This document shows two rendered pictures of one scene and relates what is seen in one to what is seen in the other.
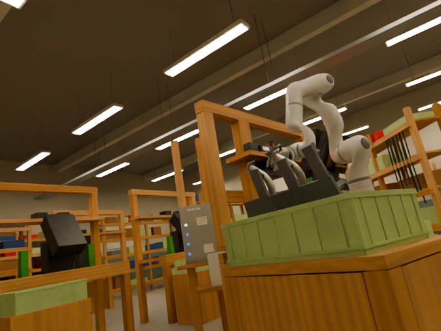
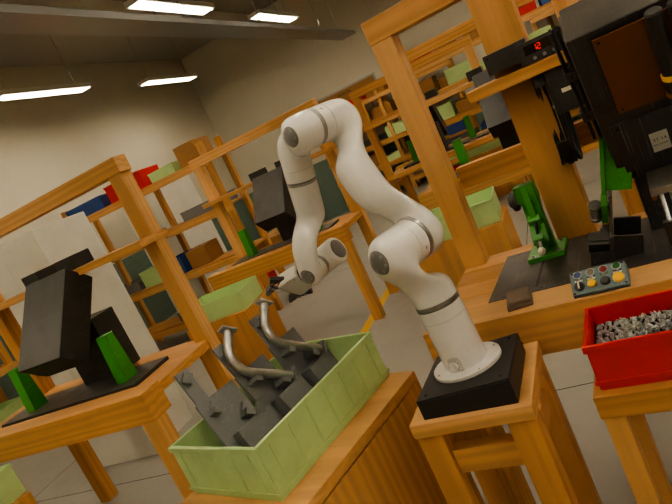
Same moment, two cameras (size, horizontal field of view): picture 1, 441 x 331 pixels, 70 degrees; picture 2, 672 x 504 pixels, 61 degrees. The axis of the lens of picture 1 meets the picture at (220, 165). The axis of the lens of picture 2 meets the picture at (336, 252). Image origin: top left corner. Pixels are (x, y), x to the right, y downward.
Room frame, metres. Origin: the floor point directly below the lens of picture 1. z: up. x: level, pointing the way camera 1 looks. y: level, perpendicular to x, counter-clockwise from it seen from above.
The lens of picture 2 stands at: (1.26, -2.12, 1.60)
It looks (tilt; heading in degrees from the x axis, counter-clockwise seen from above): 10 degrees down; 79
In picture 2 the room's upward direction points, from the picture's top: 25 degrees counter-clockwise
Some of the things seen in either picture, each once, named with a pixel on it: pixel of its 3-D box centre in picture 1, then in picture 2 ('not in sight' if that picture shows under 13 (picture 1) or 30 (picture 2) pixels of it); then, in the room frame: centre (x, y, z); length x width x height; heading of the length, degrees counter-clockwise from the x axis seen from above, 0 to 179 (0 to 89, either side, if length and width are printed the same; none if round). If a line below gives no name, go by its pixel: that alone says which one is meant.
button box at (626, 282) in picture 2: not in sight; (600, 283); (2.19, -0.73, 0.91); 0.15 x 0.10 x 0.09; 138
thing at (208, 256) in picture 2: not in sight; (173, 252); (0.81, 5.63, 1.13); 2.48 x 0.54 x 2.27; 144
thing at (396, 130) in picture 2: not in sight; (397, 135); (5.53, 8.89, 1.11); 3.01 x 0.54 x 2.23; 144
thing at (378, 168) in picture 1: (396, 197); not in sight; (5.26, -2.74, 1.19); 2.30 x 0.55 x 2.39; 5
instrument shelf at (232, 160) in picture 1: (271, 161); (602, 38); (2.70, -0.44, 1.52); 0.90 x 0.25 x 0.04; 138
